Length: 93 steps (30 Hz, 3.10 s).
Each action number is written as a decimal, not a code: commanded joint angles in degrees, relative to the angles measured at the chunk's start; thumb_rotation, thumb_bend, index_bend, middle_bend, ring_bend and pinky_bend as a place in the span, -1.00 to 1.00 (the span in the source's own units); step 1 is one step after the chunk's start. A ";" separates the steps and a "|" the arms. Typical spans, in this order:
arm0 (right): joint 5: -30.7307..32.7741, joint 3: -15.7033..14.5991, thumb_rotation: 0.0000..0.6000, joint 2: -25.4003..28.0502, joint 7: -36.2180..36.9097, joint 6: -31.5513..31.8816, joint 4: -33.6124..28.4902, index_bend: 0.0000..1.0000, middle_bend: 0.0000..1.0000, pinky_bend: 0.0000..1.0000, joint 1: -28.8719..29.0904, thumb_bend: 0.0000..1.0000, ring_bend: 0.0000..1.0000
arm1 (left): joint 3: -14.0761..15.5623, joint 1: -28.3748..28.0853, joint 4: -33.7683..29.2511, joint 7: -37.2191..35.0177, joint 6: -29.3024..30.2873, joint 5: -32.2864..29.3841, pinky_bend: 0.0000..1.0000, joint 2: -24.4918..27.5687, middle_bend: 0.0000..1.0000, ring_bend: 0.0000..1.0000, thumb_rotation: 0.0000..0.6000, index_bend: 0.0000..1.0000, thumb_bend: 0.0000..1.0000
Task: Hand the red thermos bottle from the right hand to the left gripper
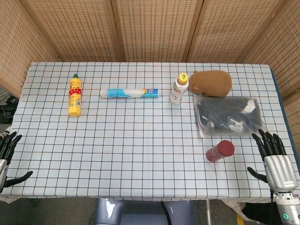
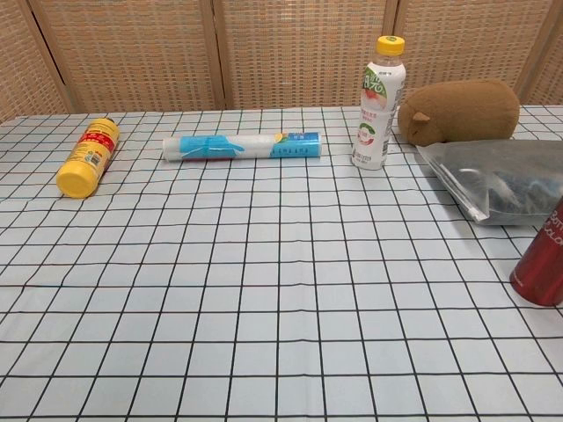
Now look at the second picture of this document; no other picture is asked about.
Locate red thermos bottle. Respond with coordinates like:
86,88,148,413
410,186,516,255
509,205,563,307

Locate blue white plastic wrap roll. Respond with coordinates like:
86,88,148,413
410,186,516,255
162,132,323,163

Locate white black grid tablecloth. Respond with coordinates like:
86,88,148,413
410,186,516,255
0,104,563,422

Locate white drink bottle yellow cap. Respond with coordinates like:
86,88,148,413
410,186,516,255
350,35,406,171

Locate woven bamboo folding screen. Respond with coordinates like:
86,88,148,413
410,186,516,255
0,0,563,125

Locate yellow seasoning bottle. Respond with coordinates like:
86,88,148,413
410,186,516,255
55,117,121,200

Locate brown capybara plush toy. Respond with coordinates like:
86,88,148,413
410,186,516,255
398,80,521,147

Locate clear zip bag dark contents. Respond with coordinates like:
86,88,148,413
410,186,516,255
415,139,563,227

